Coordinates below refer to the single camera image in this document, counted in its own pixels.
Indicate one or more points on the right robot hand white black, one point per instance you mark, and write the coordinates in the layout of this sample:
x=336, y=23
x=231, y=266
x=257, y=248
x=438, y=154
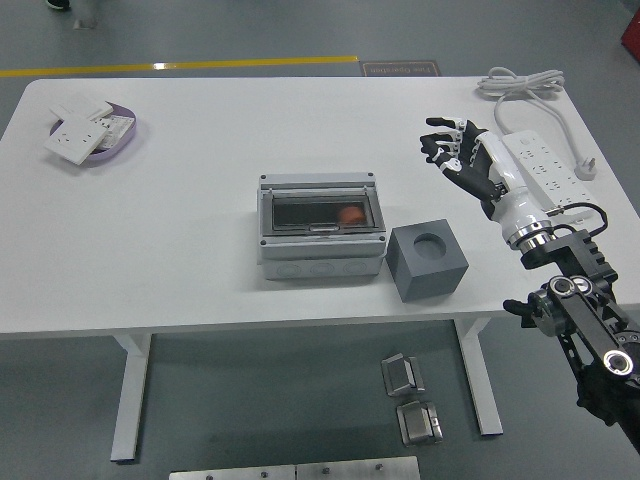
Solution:
x=515, y=210

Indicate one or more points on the orange cylinder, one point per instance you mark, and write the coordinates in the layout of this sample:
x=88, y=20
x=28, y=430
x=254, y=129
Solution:
x=350, y=215

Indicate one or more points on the grey electrical box clear lid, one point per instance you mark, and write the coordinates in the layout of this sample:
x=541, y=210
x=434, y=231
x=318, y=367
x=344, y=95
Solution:
x=320, y=250

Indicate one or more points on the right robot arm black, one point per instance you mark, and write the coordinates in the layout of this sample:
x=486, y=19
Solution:
x=580, y=320

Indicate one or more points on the grey cube with round hole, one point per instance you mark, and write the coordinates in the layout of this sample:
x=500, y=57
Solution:
x=425, y=281

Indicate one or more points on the white power strip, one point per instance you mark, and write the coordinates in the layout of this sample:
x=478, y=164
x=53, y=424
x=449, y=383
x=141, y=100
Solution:
x=550, y=170

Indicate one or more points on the white table leg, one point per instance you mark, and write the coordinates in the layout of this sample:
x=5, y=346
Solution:
x=482, y=395
x=131, y=400

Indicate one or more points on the metal clamp block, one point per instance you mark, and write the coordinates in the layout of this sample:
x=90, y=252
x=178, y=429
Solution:
x=400, y=375
x=419, y=424

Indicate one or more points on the red cabinet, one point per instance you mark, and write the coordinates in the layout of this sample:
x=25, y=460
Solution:
x=632, y=30

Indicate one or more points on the yellow floor tape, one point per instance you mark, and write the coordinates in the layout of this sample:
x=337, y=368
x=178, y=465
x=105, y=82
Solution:
x=200, y=65

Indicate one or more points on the purple tray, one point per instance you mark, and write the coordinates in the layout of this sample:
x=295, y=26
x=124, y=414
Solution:
x=117, y=149

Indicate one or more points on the printed label card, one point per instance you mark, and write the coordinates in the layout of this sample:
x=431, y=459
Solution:
x=119, y=127

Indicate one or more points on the person's shoe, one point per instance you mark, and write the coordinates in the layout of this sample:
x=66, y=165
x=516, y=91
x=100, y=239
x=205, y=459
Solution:
x=58, y=3

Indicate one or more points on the metal base plate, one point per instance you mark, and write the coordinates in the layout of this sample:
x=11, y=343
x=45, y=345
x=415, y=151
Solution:
x=355, y=470
x=230, y=474

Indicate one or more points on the white wall socket panel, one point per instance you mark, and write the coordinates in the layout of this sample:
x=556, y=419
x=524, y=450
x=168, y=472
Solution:
x=75, y=140

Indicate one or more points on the white wall switch panel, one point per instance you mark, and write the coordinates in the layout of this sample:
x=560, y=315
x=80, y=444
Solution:
x=80, y=107

